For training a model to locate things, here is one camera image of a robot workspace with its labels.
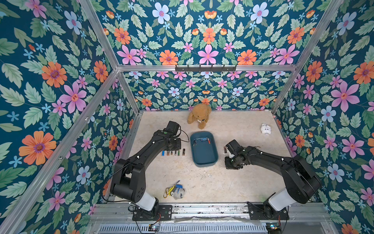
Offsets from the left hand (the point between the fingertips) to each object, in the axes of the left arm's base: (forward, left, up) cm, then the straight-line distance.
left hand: (178, 145), depth 89 cm
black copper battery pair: (0, +8, -9) cm, 12 cm away
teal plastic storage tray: (-2, -16, -7) cm, 18 cm away
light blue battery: (+1, +11, -9) cm, 15 cm away
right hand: (-12, -29, -9) cm, 33 cm away
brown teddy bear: (+19, -15, +7) cm, 25 cm away
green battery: (0, +1, -9) cm, 9 cm away
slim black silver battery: (-1, +3, -10) cm, 10 cm away
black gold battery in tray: (0, +6, -9) cm, 11 cm away
